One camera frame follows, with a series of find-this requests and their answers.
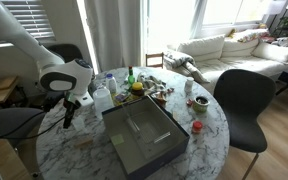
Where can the small wooden block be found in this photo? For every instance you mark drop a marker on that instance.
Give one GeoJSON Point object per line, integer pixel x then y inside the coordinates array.
{"type": "Point", "coordinates": [83, 142]}

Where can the yellow snack packet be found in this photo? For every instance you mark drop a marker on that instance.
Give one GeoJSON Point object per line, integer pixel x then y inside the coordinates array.
{"type": "Point", "coordinates": [120, 97]}

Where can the small clear plastic measuring cup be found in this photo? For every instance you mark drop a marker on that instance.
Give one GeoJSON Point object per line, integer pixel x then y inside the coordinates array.
{"type": "Point", "coordinates": [79, 123]}

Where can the small white bottle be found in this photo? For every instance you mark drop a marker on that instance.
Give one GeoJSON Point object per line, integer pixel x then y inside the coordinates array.
{"type": "Point", "coordinates": [189, 85]}

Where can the white curtain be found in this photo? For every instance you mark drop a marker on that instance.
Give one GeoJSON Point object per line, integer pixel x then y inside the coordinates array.
{"type": "Point", "coordinates": [114, 33]}

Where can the clear rectangular tray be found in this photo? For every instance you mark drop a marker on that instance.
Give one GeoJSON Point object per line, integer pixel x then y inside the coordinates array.
{"type": "Point", "coordinates": [147, 131]}

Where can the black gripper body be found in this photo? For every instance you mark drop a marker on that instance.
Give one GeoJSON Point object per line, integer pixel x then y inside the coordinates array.
{"type": "Point", "coordinates": [71, 105]}

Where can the large translucent plastic container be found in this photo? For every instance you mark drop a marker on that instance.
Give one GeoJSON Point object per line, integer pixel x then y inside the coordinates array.
{"type": "Point", "coordinates": [103, 100]}

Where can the brown jar yellow lid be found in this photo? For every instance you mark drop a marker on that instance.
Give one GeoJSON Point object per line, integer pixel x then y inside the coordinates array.
{"type": "Point", "coordinates": [137, 89]}

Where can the white sofa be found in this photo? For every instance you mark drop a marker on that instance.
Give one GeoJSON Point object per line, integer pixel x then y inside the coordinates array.
{"type": "Point", "coordinates": [237, 56]}

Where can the floral pillow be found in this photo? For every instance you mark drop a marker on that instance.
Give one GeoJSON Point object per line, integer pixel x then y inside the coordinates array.
{"type": "Point", "coordinates": [250, 35]}

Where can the dark blue cardboard box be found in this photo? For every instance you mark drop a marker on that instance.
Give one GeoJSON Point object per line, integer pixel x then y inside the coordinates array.
{"type": "Point", "coordinates": [170, 150]}

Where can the small red wrapper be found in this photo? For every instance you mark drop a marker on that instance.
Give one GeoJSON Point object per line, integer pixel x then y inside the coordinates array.
{"type": "Point", "coordinates": [189, 102]}

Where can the green house plant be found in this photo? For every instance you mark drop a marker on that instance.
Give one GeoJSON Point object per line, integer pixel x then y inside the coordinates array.
{"type": "Point", "coordinates": [287, 21]}

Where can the small jar red lid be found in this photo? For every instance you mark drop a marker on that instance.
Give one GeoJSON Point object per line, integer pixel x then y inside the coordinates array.
{"type": "Point", "coordinates": [197, 127]}

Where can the wooden chair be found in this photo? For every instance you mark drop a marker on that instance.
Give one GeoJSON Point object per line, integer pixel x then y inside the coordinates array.
{"type": "Point", "coordinates": [154, 55]}

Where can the folded grey white blanket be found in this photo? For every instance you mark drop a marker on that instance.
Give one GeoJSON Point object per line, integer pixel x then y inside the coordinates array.
{"type": "Point", "coordinates": [184, 65]}

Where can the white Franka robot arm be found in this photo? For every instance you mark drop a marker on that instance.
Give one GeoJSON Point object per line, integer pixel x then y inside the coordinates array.
{"type": "Point", "coordinates": [64, 78]}

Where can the white window blinds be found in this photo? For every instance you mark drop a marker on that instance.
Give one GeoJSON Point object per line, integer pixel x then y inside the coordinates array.
{"type": "Point", "coordinates": [34, 20]}

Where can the black shell chair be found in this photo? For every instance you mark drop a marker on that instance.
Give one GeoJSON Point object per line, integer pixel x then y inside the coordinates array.
{"type": "Point", "coordinates": [244, 110]}
{"type": "Point", "coordinates": [65, 51]}

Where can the green bottle red cap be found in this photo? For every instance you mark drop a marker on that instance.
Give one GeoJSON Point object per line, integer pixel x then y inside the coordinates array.
{"type": "Point", "coordinates": [131, 77]}

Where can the white bottle blue cap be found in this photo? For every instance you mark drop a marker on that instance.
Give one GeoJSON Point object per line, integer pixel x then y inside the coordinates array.
{"type": "Point", "coordinates": [111, 83]}

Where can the pile of cloth and wrappers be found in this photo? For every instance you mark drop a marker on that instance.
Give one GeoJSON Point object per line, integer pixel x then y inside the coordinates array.
{"type": "Point", "coordinates": [154, 85]}

